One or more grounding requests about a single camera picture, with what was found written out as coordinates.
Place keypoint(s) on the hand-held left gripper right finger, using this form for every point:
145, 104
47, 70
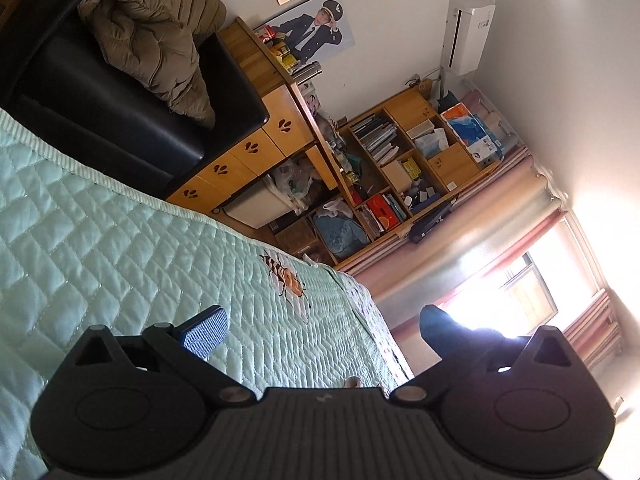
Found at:
440, 332

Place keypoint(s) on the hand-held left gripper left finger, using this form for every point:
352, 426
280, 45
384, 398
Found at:
205, 332

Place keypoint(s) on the pink curtain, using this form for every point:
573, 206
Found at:
595, 330
450, 245

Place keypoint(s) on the window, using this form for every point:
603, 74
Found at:
520, 290

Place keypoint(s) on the green quilted bee bedspread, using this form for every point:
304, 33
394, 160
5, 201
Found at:
125, 270

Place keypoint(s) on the dark hanging bag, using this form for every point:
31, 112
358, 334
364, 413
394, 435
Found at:
432, 222

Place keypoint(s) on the cardboard box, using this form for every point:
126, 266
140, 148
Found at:
297, 240

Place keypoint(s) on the red box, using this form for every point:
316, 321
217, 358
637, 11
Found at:
382, 210

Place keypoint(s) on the white storage box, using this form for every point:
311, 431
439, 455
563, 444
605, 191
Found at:
257, 205

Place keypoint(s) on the blue cloth bag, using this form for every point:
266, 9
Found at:
340, 237

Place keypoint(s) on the wooden bookshelf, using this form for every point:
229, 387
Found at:
450, 165

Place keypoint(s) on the blue white box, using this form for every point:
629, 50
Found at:
472, 132

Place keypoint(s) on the row of books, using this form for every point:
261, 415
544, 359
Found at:
372, 135

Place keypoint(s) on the wooden desk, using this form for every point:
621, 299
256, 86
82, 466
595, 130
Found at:
260, 125

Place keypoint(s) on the black armchair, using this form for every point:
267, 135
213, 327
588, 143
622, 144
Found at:
100, 110

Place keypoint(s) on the steel bottle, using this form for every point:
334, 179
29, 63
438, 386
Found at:
307, 71

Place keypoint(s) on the white air conditioner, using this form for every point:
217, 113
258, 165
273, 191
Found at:
467, 35

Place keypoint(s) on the brown padded jacket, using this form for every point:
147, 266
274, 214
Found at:
155, 20

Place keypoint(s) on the wall poster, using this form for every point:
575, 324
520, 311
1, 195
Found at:
310, 25

